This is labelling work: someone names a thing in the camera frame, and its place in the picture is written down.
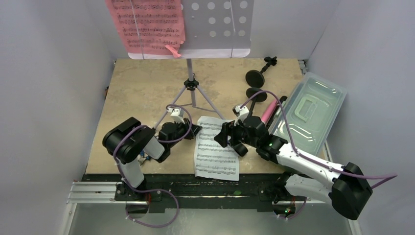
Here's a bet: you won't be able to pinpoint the clear plastic storage box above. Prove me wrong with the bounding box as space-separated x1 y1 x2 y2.
283 72 347 156

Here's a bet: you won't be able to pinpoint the black marker pen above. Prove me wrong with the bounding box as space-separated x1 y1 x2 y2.
274 95 288 118

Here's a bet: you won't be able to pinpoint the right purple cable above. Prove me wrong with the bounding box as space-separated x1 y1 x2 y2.
240 90 398 221

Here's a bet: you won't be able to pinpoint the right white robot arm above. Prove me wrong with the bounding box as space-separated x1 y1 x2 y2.
214 116 373 220

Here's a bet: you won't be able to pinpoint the black microphone stand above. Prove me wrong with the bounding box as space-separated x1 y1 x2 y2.
231 87 268 158
245 56 277 88

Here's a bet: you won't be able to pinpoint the white sheet music page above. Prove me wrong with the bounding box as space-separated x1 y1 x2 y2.
193 116 239 181

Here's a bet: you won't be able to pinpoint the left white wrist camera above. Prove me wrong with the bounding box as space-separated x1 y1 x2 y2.
167 106 185 124

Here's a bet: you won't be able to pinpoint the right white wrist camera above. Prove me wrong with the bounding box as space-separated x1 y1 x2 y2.
232 105 250 126

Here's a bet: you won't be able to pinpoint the pink toy microphone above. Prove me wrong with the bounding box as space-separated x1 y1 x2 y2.
261 100 278 124

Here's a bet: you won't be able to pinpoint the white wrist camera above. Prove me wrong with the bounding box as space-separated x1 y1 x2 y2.
232 105 250 126
167 106 185 124

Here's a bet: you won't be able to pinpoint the aluminium rail frame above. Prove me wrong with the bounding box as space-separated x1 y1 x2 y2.
60 58 362 235

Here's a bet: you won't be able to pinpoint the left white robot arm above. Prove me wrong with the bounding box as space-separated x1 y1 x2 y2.
102 117 202 200

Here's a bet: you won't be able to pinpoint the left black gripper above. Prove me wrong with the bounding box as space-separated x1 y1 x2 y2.
168 117 202 148

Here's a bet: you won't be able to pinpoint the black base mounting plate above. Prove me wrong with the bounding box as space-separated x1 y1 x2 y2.
81 173 335 215

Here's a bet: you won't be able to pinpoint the blue handled pliers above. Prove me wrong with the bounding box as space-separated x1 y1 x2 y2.
138 155 151 165

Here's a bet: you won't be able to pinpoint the pink sheet music page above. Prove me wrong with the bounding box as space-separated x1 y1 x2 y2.
105 0 185 58

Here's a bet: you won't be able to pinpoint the lilac music stand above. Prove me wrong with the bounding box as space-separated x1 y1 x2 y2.
128 0 254 108

